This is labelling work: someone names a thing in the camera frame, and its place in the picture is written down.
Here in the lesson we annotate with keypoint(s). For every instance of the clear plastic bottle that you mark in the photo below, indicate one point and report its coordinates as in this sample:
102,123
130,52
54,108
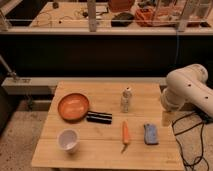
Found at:
125,100

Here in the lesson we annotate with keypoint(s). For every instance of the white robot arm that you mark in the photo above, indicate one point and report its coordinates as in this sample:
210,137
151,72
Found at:
188,84

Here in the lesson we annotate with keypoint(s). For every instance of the orange frying pan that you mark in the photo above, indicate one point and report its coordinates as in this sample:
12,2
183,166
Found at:
75,106

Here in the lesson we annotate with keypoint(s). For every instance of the orange carrot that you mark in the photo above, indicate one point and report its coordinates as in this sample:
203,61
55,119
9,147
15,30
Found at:
125,136

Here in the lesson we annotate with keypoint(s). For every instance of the blue sponge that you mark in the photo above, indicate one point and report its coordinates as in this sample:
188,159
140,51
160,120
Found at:
150,134

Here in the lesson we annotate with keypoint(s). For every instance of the white cup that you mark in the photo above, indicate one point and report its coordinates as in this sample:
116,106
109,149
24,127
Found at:
68,141

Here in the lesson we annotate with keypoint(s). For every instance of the black object on bench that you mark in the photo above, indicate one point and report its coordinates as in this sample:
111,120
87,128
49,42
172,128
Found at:
122,20

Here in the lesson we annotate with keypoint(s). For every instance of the orange box on bench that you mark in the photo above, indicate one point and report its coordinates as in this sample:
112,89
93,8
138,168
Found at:
153,18

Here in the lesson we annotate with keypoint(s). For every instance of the wooden post on bench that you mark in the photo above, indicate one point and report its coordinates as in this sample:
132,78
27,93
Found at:
91,5

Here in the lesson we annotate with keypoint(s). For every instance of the metal clamp bracket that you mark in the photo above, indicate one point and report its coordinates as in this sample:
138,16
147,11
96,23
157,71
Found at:
11,74

